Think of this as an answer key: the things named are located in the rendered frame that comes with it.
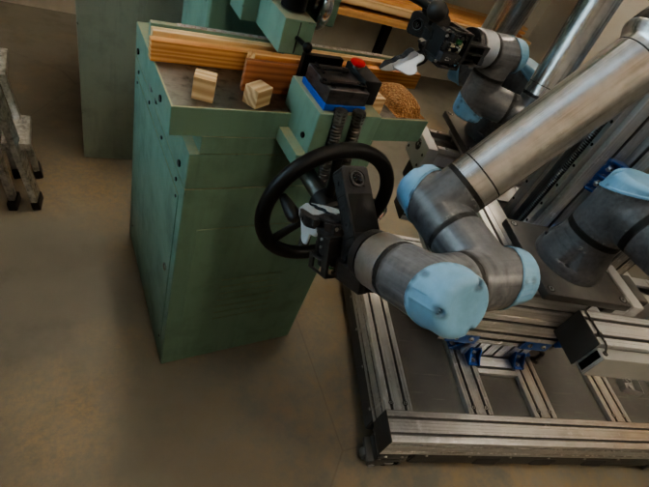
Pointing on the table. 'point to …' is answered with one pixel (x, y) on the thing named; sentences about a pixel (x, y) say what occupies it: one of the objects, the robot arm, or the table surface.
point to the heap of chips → (400, 100)
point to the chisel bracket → (284, 26)
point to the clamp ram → (317, 61)
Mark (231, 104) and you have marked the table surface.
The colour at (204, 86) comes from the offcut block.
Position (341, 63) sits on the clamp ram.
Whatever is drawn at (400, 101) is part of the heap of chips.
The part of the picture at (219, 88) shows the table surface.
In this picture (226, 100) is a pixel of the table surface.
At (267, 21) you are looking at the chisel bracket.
